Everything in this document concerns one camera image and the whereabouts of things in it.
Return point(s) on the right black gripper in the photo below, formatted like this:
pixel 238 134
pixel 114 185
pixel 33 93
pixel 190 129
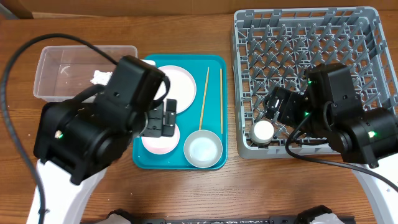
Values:
pixel 277 104

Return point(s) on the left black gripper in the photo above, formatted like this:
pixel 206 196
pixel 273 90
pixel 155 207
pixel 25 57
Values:
pixel 158 121

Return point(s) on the white cup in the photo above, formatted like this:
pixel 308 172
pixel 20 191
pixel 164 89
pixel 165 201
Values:
pixel 261 132

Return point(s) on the grey bowl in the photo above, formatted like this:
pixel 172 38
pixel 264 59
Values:
pixel 203 149

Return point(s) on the wooden chopstick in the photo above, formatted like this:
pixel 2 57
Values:
pixel 204 98
pixel 221 100

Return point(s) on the white napkin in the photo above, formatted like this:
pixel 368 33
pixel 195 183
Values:
pixel 101 78

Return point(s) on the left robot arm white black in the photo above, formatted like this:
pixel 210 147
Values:
pixel 78 139

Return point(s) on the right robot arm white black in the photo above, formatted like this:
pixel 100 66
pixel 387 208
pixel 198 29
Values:
pixel 331 111

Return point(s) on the grey dishwasher rack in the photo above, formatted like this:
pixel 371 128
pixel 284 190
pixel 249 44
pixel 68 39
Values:
pixel 272 48

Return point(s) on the pink plate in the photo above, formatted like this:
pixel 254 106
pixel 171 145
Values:
pixel 182 86

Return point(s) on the teal serving tray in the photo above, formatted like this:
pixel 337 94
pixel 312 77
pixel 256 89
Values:
pixel 198 83

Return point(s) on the clear plastic bin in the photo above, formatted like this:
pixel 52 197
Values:
pixel 64 71

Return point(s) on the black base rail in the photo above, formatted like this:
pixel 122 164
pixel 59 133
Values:
pixel 318 214

